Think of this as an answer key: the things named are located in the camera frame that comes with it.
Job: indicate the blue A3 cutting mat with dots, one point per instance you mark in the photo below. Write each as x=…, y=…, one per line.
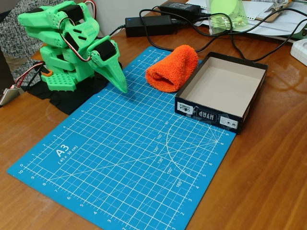
x=120, y=155

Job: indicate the white paper sheets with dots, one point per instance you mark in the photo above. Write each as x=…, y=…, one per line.
x=263, y=26

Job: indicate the black cardboard box tray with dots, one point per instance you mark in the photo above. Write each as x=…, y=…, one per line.
x=216, y=81

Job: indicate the large black power adapter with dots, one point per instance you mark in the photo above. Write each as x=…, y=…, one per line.
x=156, y=26

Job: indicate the clear plastic bag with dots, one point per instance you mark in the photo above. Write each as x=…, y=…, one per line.
x=227, y=26

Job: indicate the white round plastic device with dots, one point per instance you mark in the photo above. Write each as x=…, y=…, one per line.
x=299, y=51

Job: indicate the green gripper, black servo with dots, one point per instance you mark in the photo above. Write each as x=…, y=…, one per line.
x=107, y=51

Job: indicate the orange fuzzy sock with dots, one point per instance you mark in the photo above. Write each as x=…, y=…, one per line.
x=172, y=69

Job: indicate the slim black power adapter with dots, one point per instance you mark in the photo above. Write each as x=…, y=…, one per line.
x=180, y=7

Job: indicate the green 3D-printed robot arm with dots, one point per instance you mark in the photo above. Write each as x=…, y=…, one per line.
x=60, y=82

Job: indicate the metal binder clip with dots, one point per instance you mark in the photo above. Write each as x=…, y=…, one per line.
x=278, y=6

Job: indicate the silver controller board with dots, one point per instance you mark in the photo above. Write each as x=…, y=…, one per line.
x=8, y=95

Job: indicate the black cloth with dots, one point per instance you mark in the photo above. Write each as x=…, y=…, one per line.
x=69, y=101

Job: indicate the brown clipboard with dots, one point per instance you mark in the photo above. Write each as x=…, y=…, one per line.
x=269, y=17

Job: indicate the green plastic container lid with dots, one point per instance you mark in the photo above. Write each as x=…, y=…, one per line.
x=224, y=7

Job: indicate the grey speckled fabric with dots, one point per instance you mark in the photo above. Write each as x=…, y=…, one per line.
x=16, y=43

